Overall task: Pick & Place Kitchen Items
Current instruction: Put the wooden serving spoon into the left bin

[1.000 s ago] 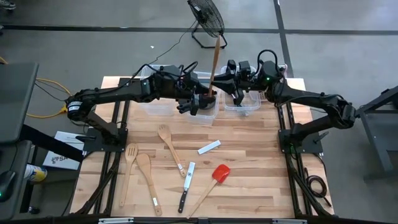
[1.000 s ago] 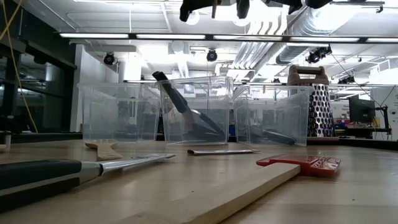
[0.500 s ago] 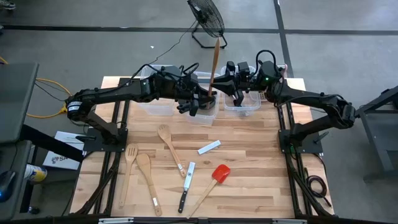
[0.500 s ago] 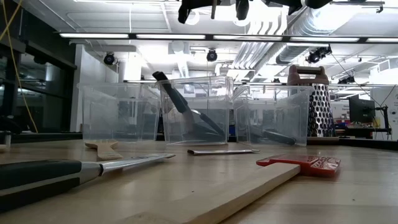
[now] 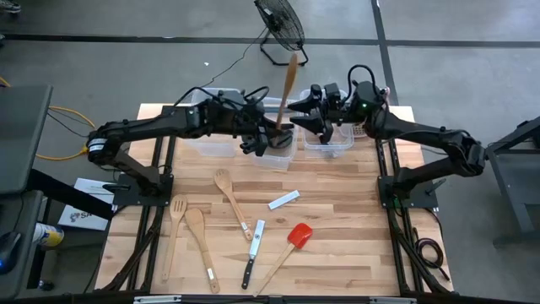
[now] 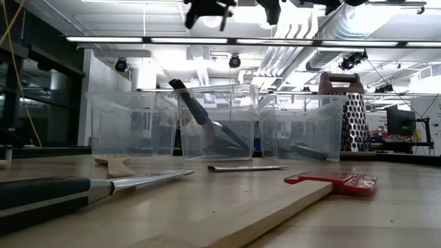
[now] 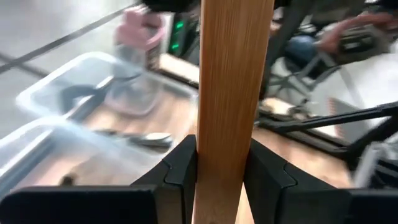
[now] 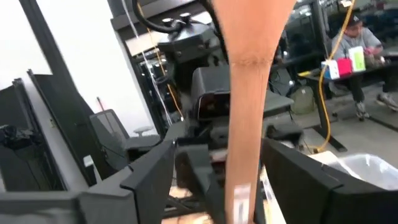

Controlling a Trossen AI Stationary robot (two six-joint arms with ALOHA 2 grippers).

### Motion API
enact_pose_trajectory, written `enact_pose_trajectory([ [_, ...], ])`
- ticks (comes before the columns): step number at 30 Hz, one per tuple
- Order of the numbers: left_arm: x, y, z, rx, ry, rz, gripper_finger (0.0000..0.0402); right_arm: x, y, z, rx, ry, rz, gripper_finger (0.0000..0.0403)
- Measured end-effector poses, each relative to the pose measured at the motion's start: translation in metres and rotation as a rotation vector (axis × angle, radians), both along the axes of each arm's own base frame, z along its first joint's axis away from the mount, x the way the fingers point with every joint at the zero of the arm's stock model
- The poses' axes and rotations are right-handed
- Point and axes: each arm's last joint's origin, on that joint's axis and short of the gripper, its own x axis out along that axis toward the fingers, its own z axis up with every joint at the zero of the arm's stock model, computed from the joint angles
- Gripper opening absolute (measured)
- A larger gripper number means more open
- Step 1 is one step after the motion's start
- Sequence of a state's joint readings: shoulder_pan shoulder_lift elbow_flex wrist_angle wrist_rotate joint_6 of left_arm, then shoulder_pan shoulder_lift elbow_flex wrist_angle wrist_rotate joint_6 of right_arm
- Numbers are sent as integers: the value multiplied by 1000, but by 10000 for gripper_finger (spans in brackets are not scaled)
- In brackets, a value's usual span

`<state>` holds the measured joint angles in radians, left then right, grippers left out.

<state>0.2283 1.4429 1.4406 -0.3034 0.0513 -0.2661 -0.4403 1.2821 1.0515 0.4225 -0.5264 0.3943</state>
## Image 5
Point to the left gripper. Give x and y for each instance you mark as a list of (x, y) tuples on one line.
[(253, 126)]

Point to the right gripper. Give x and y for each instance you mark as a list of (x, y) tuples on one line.
[(341, 112)]

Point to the black ladle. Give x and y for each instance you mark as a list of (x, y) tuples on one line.
[(282, 139)]

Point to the wooden spoon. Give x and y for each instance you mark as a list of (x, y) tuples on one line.
[(289, 84)]

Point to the white knife sheath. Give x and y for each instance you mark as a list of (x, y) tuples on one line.
[(283, 199)]

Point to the wooden spork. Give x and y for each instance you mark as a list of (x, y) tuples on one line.
[(230, 198)]

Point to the solid wooden spatula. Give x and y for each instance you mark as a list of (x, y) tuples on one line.
[(195, 221)]

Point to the slotted wooden spatula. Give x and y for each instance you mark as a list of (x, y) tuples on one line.
[(178, 209)]

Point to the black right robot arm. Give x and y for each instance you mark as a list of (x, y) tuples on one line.
[(422, 131)]

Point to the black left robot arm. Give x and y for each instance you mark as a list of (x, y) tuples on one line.
[(147, 124)]

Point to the clear plastic bin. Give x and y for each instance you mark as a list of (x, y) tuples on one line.
[(337, 150), (274, 162), (211, 150)]

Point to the metal box grater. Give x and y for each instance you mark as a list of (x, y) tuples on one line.
[(359, 130)]

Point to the black floor fan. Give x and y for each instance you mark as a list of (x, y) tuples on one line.
[(280, 21)]

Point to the yellow power outlet box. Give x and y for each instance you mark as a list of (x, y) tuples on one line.
[(84, 148)]

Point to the black metal stand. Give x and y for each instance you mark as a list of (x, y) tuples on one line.
[(514, 169)]

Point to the white printed paper sheet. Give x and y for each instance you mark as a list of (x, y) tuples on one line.
[(84, 219)]

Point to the black diagonal beam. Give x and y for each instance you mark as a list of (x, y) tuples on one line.
[(71, 195)]

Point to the white yellow spray can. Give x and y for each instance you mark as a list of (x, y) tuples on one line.
[(48, 235)]

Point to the dark grey desk panel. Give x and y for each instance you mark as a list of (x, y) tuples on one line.
[(12, 211), (21, 139)]

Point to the person's shoe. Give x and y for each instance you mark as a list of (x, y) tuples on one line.
[(10, 6)]

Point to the black computer mouse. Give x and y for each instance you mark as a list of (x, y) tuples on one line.
[(8, 253)]

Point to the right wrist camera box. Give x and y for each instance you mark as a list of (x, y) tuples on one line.
[(332, 92)]

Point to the black aluminium table frame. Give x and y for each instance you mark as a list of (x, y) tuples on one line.
[(142, 257)]

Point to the silver metal bracket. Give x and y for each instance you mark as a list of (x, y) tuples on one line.
[(392, 300), (156, 300)]

